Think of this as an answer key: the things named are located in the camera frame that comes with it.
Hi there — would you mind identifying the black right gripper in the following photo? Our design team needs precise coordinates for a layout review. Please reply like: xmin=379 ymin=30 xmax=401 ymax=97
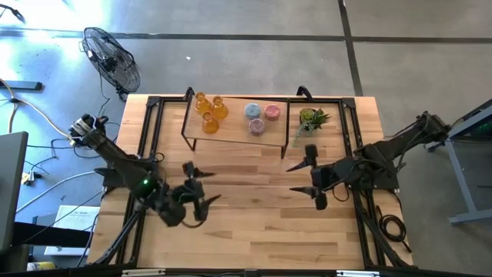
xmin=286 ymin=144 xmax=353 ymax=211

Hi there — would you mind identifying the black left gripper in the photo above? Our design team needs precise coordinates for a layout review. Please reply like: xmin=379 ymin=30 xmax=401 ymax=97
xmin=172 ymin=161 xmax=223 ymax=222

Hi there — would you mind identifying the amber glass candlestick holder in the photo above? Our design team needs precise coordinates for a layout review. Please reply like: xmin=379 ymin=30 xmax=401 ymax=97
xmin=210 ymin=95 xmax=230 ymax=121
xmin=201 ymin=111 xmax=221 ymax=135
xmin=194 ymin=91 xmax=212 ymax=115

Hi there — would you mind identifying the pink patterned candle tin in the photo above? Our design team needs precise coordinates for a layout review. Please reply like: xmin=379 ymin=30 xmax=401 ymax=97
xmin=264 ymin=104 xmax=281 ymax=122

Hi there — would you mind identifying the potted green succulent plant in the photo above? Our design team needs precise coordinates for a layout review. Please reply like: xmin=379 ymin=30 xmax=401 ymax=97
xmin=291 ymin=107 xmax=331 ymax=148

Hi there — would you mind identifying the white paper sheet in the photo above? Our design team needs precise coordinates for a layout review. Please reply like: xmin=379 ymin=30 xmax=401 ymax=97
xmin=44 ymin=205 xmax=101 ymax=257

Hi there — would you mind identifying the grey metal stand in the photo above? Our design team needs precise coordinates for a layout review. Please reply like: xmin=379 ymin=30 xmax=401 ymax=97
xmin=424 ymin=98 xmax=492 ymax=226

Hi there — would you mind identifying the black floor fan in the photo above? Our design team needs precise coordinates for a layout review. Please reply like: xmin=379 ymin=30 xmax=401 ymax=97
xmin=79 ymin=26 xmax=141 ymax=102

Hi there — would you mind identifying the black desk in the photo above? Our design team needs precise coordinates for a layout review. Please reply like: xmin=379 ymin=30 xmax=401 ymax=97
xmin=11 ymin=221 xmax=93 ymax=249

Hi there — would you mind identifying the yellow object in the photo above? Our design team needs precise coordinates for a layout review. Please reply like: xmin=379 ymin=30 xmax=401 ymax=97
xmin=26 ymin=260 xmax=57 ymax=272

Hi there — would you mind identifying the dark grey monitor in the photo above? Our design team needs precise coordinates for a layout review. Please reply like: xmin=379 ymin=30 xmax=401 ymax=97
xmin=0 ymin=130 xmax=30 ymax=255

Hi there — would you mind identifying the black floor bar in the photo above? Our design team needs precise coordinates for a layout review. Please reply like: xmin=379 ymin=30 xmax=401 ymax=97
xmin=0 ymin=80 xmax=44 ymax=92

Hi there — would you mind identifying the wooden shelf riser black frame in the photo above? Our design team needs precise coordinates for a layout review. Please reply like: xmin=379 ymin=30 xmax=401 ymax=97
xmin=180 ymin=94 xmax=290 ymax=159

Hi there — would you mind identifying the black coiled cable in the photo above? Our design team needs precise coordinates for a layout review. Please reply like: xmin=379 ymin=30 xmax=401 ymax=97
xmin=374 ymin=205 xmax=413 ymax=253

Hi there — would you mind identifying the silver metal bracket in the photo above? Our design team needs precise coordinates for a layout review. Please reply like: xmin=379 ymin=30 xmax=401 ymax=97
xmin=121 ymin=269 xmax=166 ymax=277
xmin=336 ymin=270 xmax=381 ymax=277

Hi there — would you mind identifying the black metal table frame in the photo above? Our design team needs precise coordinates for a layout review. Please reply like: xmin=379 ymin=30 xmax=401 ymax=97
xmin=88 ymin=86 xmax=414 ymax=270

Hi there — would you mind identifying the white cable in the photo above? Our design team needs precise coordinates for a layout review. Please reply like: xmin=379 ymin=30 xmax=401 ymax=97
xmin=15 ymin=170 xmax=99 ymax=215

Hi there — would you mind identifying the beige cable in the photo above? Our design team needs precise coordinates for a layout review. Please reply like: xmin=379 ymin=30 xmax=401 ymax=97
xmin=0 ymin=76 xmax=78 ymax=142

